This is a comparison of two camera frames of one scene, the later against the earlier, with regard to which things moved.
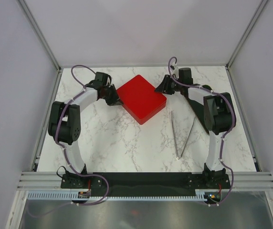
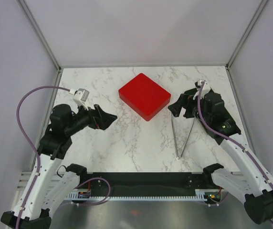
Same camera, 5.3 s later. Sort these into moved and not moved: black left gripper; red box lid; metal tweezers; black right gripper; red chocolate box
Moved: black left gripper; black right gripper; red chocolate box
Not moved: red box lid; metal tweezers
